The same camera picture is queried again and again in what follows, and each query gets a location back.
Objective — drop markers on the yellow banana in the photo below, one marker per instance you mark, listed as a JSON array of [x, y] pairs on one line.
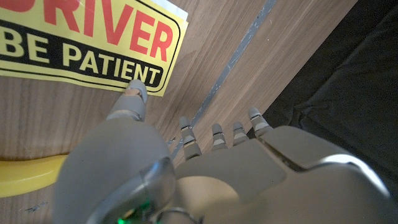
[[28, 175]]

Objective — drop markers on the yellow new driver bumper sticker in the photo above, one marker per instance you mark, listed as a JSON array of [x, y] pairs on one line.
[[93, 46]]

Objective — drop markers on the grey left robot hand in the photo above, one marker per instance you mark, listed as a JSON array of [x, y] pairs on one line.
[[233, 183]]

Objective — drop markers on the grey tape outline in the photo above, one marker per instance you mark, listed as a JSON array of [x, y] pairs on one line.
[[236, 56]]

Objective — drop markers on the black backdrop curtain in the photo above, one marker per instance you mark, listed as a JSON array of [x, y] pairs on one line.
[[351, 77]]

